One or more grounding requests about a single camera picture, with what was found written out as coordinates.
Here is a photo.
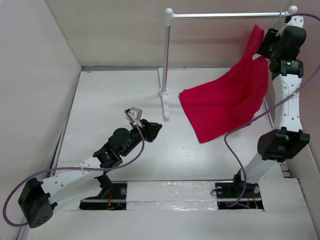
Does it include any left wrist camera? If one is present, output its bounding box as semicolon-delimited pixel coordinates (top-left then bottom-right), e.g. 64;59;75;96
124;107;143;122

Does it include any white clothes rack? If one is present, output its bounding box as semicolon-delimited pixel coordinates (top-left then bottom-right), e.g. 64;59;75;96
158;5;298;121

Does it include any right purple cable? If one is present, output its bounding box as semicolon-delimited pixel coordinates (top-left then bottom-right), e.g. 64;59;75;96
224;12;320;207

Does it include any blue wire hanger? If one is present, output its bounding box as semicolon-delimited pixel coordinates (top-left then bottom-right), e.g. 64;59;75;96
272;11;286;29

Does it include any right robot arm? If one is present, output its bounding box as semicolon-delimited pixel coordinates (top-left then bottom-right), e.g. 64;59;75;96
231;25;310;197

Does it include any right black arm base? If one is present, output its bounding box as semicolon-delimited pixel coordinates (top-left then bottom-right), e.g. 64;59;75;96
210;170;264;210

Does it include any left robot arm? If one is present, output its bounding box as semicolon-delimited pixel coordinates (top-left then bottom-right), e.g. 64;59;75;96
18;119;163;229

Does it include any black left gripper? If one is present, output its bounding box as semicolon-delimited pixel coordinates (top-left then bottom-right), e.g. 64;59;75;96
120;118;161;157

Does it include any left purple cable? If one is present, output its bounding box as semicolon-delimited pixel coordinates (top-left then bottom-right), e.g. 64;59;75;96
4;111;146;227

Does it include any red t shirt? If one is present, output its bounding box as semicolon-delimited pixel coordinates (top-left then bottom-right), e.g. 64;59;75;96
179;25;269;144

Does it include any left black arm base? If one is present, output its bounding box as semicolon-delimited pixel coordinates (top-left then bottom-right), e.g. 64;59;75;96
79;178;128;211

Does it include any purple cable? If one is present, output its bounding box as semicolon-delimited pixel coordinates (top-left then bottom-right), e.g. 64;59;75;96
224;12;320;207
4;111;146;227

